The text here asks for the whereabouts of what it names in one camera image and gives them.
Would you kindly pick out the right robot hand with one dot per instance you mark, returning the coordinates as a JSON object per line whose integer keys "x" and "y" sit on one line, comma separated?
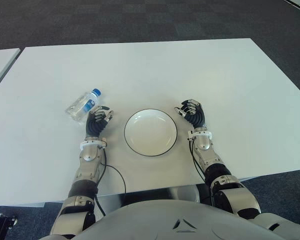
{"x": 197, "y": 117}

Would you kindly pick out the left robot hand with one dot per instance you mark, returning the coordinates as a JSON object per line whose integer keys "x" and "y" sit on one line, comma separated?
{"x": 95, "y": 126}

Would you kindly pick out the clear water bottle blue cap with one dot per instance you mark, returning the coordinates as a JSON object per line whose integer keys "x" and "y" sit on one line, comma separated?
{"x": 81, "y": 106}

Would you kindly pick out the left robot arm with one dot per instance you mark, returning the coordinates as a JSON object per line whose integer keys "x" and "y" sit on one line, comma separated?
{"x": 88, "y": 156}

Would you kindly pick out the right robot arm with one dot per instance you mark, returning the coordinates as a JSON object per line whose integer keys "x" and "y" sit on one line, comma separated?
{"x": 230, "y": 197}

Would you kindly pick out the white plate black rim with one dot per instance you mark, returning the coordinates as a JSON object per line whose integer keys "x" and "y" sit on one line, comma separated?
{"x": 150, "y": 132}

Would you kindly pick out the white robot leg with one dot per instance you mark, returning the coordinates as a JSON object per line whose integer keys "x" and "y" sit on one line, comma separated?
{"x": 187, "y": 192}

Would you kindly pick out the grey robot torso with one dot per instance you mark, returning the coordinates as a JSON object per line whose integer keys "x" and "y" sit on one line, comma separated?
{"x": 152, "y": 220}

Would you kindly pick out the white side table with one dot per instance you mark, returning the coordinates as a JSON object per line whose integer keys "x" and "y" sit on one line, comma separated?
{"x": 1, "y": 62}

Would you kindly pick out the black wheeled stand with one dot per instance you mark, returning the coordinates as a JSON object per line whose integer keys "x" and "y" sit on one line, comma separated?
{"x": 5, "y": 223}

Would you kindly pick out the grey table frame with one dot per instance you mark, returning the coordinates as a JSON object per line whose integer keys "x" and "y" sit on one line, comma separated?
{"x": 112, "y": 202}

